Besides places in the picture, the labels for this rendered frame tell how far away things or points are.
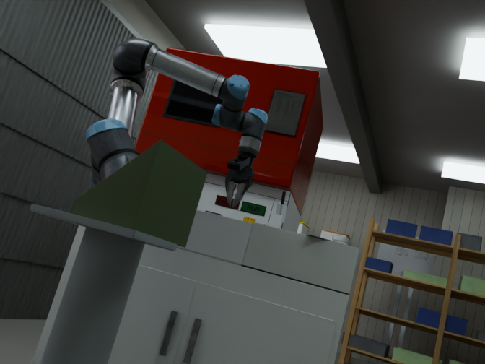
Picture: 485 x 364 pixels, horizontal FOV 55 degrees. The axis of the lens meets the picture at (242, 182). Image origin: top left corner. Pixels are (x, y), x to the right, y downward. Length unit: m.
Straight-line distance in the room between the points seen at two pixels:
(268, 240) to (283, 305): 0.21
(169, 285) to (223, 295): 0.18
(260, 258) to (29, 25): 2.76
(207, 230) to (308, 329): 0.45
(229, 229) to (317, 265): 0.31
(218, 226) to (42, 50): 2.61
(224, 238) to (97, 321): 0.53
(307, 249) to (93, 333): 0.69
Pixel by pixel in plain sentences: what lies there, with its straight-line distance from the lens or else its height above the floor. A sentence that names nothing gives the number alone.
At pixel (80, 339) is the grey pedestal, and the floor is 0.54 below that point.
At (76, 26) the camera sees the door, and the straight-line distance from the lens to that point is 4.15.
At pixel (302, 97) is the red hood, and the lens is 2.30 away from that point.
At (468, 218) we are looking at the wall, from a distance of 8.20.
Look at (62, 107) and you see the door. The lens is 4.05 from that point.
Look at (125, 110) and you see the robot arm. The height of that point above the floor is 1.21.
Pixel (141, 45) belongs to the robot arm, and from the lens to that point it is 1.66.
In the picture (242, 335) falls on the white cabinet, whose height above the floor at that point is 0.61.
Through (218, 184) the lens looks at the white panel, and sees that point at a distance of 2.28.
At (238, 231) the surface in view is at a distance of 1.57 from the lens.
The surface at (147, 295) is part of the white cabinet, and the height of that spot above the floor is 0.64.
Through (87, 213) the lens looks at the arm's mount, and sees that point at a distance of 1.24.
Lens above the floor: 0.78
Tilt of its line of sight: 11 degrees up
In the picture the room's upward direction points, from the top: 16 degrees clockwise
